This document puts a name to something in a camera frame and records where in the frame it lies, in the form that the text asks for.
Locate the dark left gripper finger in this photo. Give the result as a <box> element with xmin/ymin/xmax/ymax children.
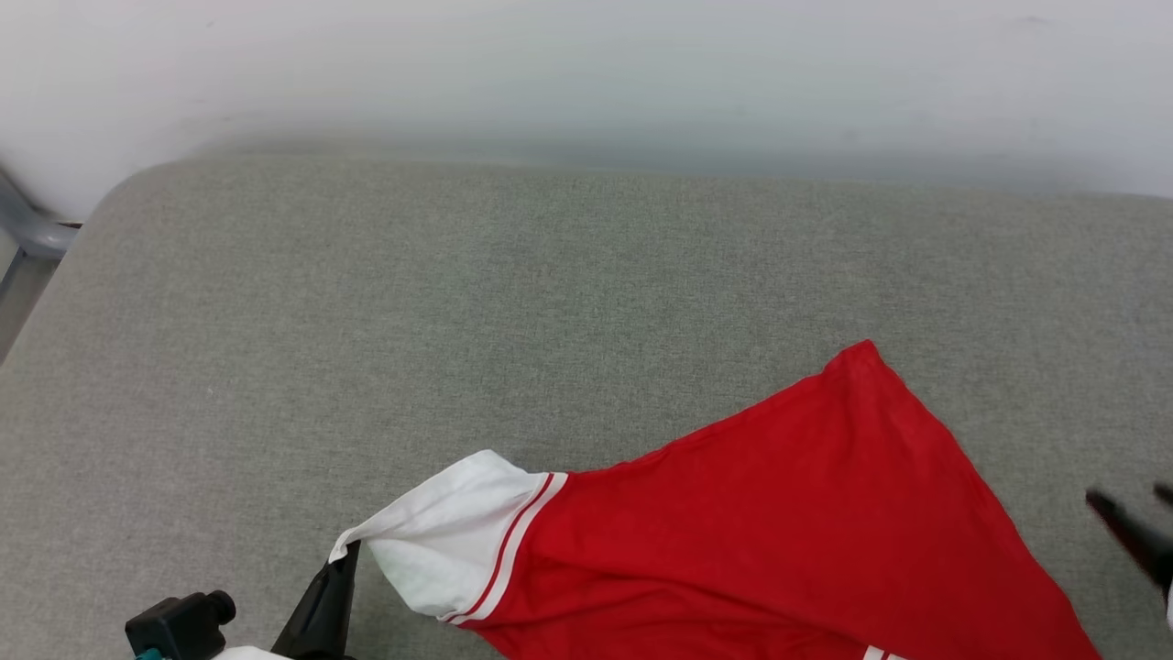
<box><xmin>271</xmin><ymin>540</ymin><xmax>361</xmax><ymax>660</ymax></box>

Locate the grey metal frame bar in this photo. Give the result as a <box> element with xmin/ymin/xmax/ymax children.
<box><xmin>0</xmin><ymin>165</ymin><xmax>82</xmax><ymax>303</ymax></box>

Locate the red and white shirt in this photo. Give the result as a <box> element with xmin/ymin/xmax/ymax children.
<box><xmin>330</xmin><ymin>339</ymin><xmax>1105</xmax><ymax>660</ymax></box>

